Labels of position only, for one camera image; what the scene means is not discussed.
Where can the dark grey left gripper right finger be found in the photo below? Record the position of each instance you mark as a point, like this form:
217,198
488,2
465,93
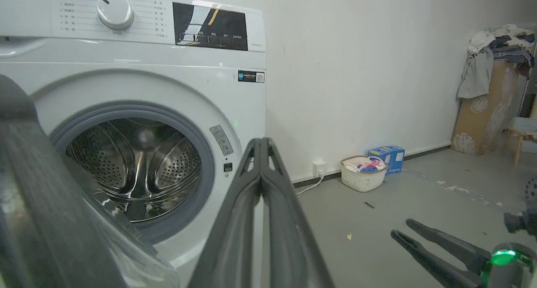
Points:
289,242

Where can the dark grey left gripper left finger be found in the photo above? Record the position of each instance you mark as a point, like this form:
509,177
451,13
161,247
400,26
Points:
228,242

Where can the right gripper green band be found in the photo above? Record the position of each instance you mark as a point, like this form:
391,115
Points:
509,267

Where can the dark round washing machine door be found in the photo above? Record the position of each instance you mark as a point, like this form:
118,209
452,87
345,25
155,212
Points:
46,221

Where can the grey rubber door gasket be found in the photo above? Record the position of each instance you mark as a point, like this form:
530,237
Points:
206,170

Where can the white front-load washing machine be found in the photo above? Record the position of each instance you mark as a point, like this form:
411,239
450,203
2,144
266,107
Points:
235,107

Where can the white woven laundry basket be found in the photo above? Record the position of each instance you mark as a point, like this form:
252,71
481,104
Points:
364,181

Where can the stainless steel perforated drum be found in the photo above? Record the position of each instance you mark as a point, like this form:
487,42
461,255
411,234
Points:
168,162

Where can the grey warning label sticker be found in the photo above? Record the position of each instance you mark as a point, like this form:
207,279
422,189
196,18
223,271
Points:
221,140

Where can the black baseboard strip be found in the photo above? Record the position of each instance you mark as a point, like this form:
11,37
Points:
423,152

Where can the grey perforated round wheel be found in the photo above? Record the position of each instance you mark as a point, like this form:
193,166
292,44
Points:
532,190

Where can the blue cardboard box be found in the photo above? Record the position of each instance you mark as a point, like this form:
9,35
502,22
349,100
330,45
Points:
392,156

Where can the colourful clothes in basket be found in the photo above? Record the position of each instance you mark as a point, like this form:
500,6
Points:
369,166

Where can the wooden chair with cushion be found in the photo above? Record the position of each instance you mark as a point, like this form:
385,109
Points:
522,131

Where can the brown patterned cardboard box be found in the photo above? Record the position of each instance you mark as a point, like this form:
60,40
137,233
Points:
482,112

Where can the black and white label sticker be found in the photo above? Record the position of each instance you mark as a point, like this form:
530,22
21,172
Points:
250,76

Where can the pile of mixed clothes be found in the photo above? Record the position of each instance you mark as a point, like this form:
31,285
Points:
478,70

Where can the black glossy display panel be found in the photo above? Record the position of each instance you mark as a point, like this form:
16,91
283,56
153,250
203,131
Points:
222,30

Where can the white round program knob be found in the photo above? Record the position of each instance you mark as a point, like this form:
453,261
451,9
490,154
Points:
115,12

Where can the white wall power socket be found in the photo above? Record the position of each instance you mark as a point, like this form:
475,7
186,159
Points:
319,168

